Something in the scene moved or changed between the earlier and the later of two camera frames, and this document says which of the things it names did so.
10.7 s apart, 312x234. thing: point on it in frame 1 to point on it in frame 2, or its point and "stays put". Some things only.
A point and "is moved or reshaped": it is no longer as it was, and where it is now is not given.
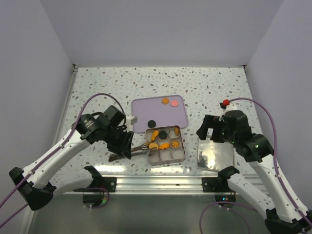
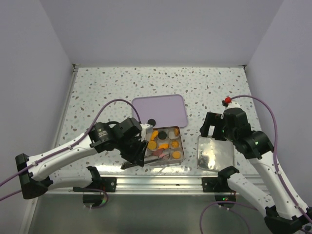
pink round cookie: x=174 y=103 to x=159 y=153
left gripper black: x=124 y=148 to x=137 y=156
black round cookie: x=163 y=135 stays put
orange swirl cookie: x=175 y=144 stays put
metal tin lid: x=214 y=156 stays put
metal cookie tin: x=165 y=145 stays put
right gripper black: x=209 y=121 stays put
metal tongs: x=143 y=148 is moved or reshaped
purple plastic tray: x=159 y=112 stays put
